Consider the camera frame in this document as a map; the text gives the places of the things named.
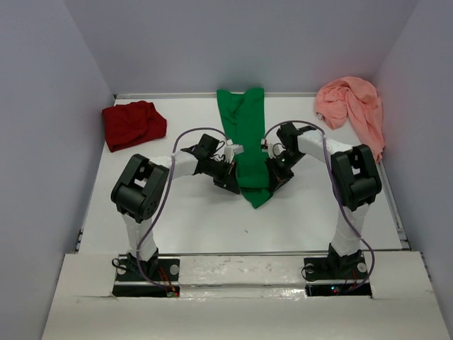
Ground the green t shirt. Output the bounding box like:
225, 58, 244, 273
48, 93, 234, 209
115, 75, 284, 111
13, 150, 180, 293
217, 88, 272, 209

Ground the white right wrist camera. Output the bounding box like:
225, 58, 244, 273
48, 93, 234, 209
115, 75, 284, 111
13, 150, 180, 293
260, 139, 282, 158

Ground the white front cover board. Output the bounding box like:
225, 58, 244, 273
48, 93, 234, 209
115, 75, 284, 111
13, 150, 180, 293
43, 251, 449, 339

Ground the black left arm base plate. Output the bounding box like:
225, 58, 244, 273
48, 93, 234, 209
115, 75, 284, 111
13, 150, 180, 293
111, 256, 180, 298

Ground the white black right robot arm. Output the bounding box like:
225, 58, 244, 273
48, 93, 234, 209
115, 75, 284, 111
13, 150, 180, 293
261, 120, 382, 286

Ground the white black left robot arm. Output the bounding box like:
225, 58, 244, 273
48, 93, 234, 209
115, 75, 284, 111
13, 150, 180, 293
110, 134, 243, 282

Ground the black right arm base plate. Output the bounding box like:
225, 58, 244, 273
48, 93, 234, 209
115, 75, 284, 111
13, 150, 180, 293
301, 257, 372, 298

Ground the salmon pink t shirt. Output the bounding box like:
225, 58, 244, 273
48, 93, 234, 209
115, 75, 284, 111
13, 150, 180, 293
315, 76, 385, 162

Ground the dark red t shirt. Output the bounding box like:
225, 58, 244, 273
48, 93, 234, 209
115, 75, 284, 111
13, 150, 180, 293
101, 101, 167, 152

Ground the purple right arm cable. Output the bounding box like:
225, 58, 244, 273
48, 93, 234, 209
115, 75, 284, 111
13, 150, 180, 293
260, 120, 375, 293

